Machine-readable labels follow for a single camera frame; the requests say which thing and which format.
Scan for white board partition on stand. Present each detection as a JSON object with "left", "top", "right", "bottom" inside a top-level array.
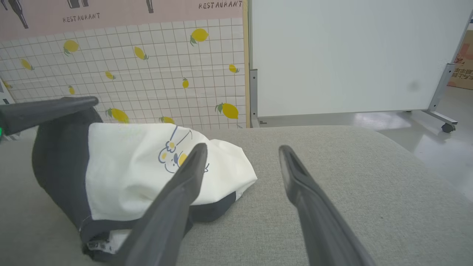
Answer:
[{"left": 248, "top": 0, "right": 473, "bottom": 134}]

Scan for white and black T-shirt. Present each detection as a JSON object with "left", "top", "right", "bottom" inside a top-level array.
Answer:
[{"left": 31, "top": 107, "right": 258, "bottom": 263}]

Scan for brown cardboard box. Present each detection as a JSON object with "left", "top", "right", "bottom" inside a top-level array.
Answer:
[{"left": 446, "top": 30, "right": 473, "bottom": 90}]

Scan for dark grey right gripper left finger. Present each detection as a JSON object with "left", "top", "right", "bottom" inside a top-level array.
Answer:
[{"left": 115, "top": 143, "right": 208, "bottom": 266}]

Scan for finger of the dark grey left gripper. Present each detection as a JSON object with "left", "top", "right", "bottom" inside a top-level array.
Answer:
[{"left": 0, "top": 96, "right": 99, "bottom": 136}]

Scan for lemon print grid wall panel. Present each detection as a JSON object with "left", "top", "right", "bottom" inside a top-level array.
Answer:
[{"left": 0, "top": 0, "right": 250, "bottom": 130}]

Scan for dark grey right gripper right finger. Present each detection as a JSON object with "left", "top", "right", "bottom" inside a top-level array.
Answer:
[{"left": 278, "top": 145, "right": 376, "bottom": 266}]

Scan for grey fabric sofa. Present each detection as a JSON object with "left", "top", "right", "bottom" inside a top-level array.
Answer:
[{"left": 0, "top": 125, "right": 473, "bottom": 266}]

